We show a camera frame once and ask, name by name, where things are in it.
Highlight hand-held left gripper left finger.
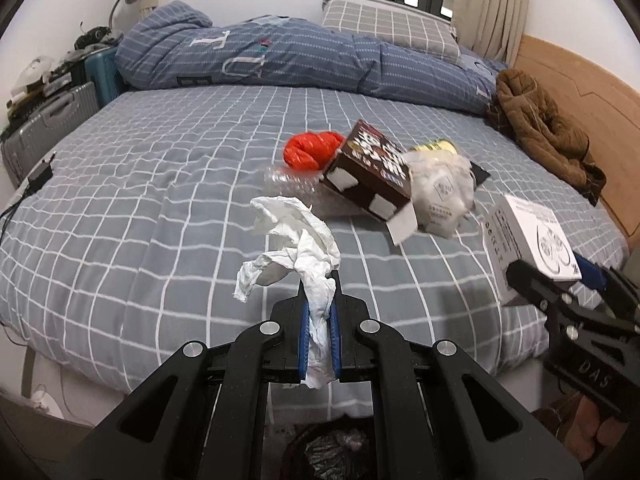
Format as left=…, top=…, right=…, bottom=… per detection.
left=57, top=280, right=308, bottom=480

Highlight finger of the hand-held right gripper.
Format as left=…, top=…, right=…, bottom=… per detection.
left=574, top=254, right=640, bottom=328
left=505, top=258, right=640, bottom=347

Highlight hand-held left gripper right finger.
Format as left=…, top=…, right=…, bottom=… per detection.
left=327, top=270, right=586, bottom=480

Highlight white cardboard box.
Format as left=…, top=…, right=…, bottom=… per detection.
left=481, top=194, right=583, bottom=308

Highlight white tissue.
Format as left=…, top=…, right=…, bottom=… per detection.
left=234, top=196, right=342, bottom=390

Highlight black-lined trash bin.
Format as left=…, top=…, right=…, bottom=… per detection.
left=280, top=412, right=386, bottom=480

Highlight white printed plastic bag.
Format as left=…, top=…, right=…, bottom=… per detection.
left=404, top=152, right=476, bottom=235

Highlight brown cardboard box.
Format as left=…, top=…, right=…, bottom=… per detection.
left=320, top=120, right=418, bottom=247

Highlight red plastic bag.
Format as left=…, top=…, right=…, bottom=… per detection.
left=283, top=131, right=347, bottom=171

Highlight person's right hand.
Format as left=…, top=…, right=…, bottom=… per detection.
left=570, top=392, right=632, bottom=465

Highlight black flat packet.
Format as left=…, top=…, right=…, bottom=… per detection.
left=467, top=160, right=492, bottom=191

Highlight clear plastic bottle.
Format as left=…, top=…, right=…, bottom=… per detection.
left=264, top=162, right=361, bottom=218

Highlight brown padded jacket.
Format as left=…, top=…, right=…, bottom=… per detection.
left=482, top=69, right=607, bottom=206

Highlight wooden headboard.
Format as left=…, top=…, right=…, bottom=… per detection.
left=512, top=34, right=640, bottom=243

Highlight grey checked bed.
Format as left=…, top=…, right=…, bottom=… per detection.
left=0, top=82, right=631, bottom=411

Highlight white plastic object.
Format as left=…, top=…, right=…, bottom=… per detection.
left=27, top=385, right=66, bottom=421

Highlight wide beige curtain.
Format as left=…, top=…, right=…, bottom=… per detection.
left=452, top=0, right=531, bottom=68

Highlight blue lettered quilt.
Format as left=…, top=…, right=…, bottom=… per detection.
left=115, top=1, right=508, bottom=113

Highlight grey checked pillow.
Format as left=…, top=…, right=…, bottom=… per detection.
left=320, top=0, right=461, bottom=65

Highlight black charger plug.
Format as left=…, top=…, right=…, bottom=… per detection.
left=26, top=152, right=56, bottom=193

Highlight teal suitcase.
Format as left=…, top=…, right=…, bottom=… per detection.
left=82, top=45, right=126, bottom=108

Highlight grey suitcase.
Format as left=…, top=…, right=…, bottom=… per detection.
left=0, top=81, right=98, bottom=186

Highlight dark flat boxes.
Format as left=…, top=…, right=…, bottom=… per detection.
left=7, top=70, right=76, bottom=111

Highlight pile of dark clutter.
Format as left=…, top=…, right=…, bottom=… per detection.
left=75, top=25, right=123, bottom=51

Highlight white round appliance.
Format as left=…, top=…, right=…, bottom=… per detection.
left=12, top=57, right=53, bottom=93

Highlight black charger cable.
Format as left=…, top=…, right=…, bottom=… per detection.
left=0, top=187, right=31, bottom=241

